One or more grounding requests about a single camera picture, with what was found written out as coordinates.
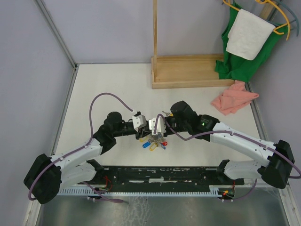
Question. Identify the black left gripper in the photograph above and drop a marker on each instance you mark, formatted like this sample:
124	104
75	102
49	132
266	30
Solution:
143	132

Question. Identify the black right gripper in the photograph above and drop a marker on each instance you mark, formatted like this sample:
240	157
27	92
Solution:
167	132

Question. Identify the metal keyring organizer blue handle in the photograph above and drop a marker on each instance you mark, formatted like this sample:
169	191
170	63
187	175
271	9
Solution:
154	141

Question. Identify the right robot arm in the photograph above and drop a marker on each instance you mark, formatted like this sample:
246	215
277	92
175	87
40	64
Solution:
269	161

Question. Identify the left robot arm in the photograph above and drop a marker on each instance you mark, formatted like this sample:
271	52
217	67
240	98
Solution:
50	174

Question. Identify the key with yellow tag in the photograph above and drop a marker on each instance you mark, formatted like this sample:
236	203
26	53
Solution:
168	114

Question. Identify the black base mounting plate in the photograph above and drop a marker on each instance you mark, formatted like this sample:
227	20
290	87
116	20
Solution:
120	175

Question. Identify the pink cloth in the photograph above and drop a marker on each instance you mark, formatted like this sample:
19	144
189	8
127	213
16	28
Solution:
233	98

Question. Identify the green shirt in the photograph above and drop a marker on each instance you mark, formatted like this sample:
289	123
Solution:
236	68

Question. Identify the white towel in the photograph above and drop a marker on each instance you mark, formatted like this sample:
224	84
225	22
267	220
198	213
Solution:
247	35

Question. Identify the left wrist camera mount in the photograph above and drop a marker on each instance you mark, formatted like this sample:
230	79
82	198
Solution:
139	120

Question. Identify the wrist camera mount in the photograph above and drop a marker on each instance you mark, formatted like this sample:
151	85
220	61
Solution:
139	120
157	126

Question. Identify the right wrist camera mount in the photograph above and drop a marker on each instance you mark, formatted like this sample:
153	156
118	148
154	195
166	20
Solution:
157	126

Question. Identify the wooden rack frame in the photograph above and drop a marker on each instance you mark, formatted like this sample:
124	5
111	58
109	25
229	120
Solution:
183	71

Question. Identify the white cable duct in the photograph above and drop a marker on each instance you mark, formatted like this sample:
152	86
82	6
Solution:
86	191

